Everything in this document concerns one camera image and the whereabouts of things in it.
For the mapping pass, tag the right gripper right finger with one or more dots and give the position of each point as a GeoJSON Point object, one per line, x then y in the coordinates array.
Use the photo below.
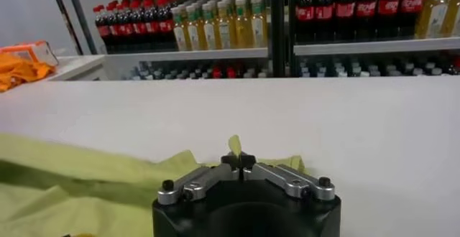
{"type": "Point", "coordinates": [287, 181]}

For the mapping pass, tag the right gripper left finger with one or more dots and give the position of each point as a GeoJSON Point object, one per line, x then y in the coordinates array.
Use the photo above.
{"type": "Point", "coordinates": [201, 184]}

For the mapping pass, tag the light green t-shirt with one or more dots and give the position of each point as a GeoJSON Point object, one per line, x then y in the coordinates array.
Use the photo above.
{"type": "Point", "coordinates": [54, 206]}

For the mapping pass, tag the glass drinks display cabinet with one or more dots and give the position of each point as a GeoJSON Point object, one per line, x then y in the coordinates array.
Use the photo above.
{"type": "Point", "coordinates": [359, 46]}

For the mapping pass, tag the yellow juice bottle green label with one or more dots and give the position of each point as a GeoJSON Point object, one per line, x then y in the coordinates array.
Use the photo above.
{"type": "Point", "coordinates": [209, 32]}
{"type": "Point", "coordinates": [194, 32]}
{"type": "Point", "coordinates": [258, 28]}
{"type": "Point", "coordinates": [242, 29]}
{"type": "Point", "coordinates": [453, 12]}
{"type": "Point", "coordinates": [180, 32]}
{"type": "Point", "coordinates": [435, 12]}
{"type": "Point", "coordinates": [225, 31]}

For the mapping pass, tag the cola bottle red cap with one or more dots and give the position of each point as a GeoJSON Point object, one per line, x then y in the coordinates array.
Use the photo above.
{"type": "Point", "coordinates": [152, 27]}
{"type": "Point", "coordinates": [411, 5]}
{"type": "Point", "coordinates": [114, 29]}
{"type": "Point", "coordinates": [103, 30]}
{"type": "Point", "coordinates": [125, 28]}
{"type": "Point", "coordinates": [139, 28]}
{"type": "Point", "coordinates": [304, 12]}
{"type": "Point", "coordinates": [345, 10]}
{"type": "Point", "coordinates": [366, 8]}
{"type": "Point", "coordinates": [324, 11]}
{"type": "Point", "coordinates": [165, 26]}
{"type": "Point", "coordinates": [388, 6]}

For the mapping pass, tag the white side table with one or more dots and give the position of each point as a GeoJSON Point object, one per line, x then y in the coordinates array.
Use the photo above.
{"type": "Point", "coordinates": [79, 64]}

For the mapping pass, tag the crumpled orange cloth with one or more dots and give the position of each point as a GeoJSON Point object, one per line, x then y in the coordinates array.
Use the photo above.
{"type": "Point", "coordinates": [18, 73]}

